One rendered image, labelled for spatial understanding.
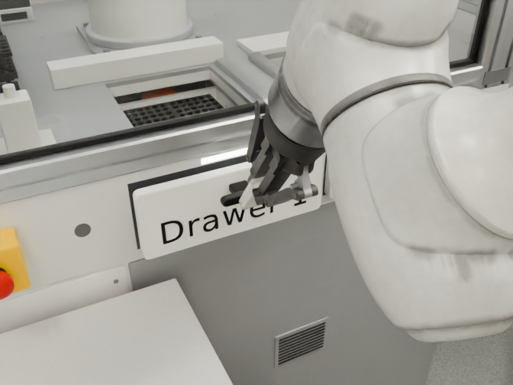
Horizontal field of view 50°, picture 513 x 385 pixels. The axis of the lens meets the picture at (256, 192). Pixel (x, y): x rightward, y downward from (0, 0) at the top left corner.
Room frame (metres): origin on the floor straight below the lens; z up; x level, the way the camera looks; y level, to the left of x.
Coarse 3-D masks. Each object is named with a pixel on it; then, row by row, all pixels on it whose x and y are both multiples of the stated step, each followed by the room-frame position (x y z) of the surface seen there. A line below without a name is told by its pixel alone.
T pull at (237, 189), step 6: (246, 180) 0.66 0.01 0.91; (234, 186) 0.64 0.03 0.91; (240, 186) 0.64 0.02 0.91; (246, 186) 0.64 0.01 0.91; (234, 192) 0.63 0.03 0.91; (240, 192) 0.63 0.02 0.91; (222, 198) 0.62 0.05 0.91; (228, 198) 0.61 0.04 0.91; (234, 198) 0.62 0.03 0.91; (222, 204) 0.61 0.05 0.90; (228, 204) 0.61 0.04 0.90; (234, 204) 0.62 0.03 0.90
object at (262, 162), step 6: (264, 138) 0.54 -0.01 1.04; (264, 144) 0.54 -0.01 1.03; (264, 150) 0.54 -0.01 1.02; (270, 150) 0.55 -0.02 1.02; (258, 156) 0.57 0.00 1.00; (264, 156) 0.56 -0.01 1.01; (270, 156) 0.56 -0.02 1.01; (258, 162) 0.57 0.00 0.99; (264, 162) 0.56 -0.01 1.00; (252, 168) 0.58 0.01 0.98; (258, 168) 0.57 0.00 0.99; (264, 168) 0.57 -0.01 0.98; (252, 174) 0.58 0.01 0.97
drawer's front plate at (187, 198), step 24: (240, 168) 0.66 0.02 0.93; (144, 192) 0.60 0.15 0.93; (168, 192) 0.61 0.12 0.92; (192, 192) 0.63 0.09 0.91; (216, 192) 0.64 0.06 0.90; (144, 216) 0.60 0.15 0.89; (168, 216) 0.61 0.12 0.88; (192, 216) 0.63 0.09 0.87; (264, 216) 0.68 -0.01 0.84; (288, 216) 0.69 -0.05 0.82; (144, 240) 0.59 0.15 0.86; (168, 240) 0.61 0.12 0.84; (192, 240) 0.63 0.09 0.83
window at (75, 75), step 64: (0, 0) 0.59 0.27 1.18; (64, 0) 0.62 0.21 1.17; (128, 0) 0.65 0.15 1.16; (192, 0) 0.69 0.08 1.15; (256, 0) 0.73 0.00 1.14; (0, 64) 0.59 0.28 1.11; (64, 64) 0.62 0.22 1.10; (128, 64) 0.65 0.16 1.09; (192, 64) 0.68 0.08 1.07; (256, 64) 0.73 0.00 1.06; (0, 128) 0.58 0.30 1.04; (64, 128) 0.61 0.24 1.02; (128, 128) 0.64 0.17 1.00
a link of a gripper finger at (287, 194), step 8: (312, 184) 0.50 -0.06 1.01; (280, 192) 0.52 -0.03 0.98; (288, 192) 0.50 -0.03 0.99; (296, 192) 0.49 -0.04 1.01; (304, 192) 0.49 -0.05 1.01; (312, 192) 0.49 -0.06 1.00; (264, 200) 0.55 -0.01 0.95; (272, 200) 0.54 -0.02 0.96; (280, 200) 0.52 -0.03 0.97; (288, 200) 0.54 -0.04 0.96; (296, 200) 0.49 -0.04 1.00
